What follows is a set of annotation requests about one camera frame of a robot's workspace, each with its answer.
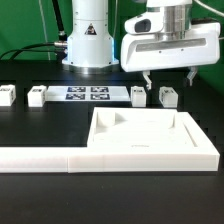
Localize black cables at base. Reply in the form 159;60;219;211
0;0;68;62

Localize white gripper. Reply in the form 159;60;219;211
120;22;220;90

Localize white square tabletop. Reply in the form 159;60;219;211
87;107;195;148

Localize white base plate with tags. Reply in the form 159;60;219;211
47;86;130;102

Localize white L-shaped obstacle wall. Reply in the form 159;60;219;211
0;111;220;173

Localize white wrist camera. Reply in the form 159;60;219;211
125;13;163;35

